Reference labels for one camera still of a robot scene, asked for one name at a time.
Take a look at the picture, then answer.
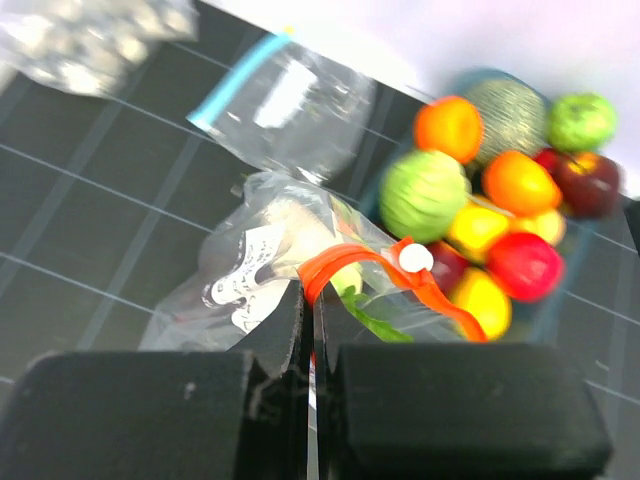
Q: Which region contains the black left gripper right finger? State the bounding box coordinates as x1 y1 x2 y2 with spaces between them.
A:
313 287 613 479

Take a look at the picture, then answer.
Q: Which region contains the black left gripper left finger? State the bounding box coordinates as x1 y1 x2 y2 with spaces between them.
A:
1 282 312 479

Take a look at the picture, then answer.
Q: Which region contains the white radish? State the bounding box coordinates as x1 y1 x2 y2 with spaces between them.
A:
265 200 345 276

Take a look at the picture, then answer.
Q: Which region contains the clear bag with blue zipper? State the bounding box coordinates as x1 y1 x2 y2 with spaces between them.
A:
187 32 376 184

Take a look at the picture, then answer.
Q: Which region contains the orange fruit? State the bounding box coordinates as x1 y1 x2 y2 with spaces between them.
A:
413 96 484 165
482 150 562 216

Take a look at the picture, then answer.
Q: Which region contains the clear bag with orange zipper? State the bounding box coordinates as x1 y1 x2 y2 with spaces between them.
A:
140 173 488 351

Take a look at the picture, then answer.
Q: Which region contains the yellow lemon front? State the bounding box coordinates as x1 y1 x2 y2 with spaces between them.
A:
448 267 512 341

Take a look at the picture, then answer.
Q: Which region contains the orange fruit centre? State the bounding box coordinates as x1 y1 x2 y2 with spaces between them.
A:
482 150 562 216

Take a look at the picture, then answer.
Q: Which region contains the grey green melon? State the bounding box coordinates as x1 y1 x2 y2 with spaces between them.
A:
463 77 547 170

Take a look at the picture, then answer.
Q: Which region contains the red apple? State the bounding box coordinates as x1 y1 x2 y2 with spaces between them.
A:
486 232 565 303

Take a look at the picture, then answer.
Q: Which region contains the yellow fruit centre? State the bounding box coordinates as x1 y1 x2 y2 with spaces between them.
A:
445 202 510 264

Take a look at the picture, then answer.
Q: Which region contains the yellow fruit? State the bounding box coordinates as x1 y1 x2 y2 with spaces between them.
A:
445 202 510 264
510 209 566 246

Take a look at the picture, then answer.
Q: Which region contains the teal fruit bowl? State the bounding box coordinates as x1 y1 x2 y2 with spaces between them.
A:
359 67 626 346

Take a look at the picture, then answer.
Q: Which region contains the orange fruit left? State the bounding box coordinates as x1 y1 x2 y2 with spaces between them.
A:
413 96 484 165

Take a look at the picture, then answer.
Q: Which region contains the large green cabbage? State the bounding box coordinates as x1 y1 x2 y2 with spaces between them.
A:
378 150 471 244

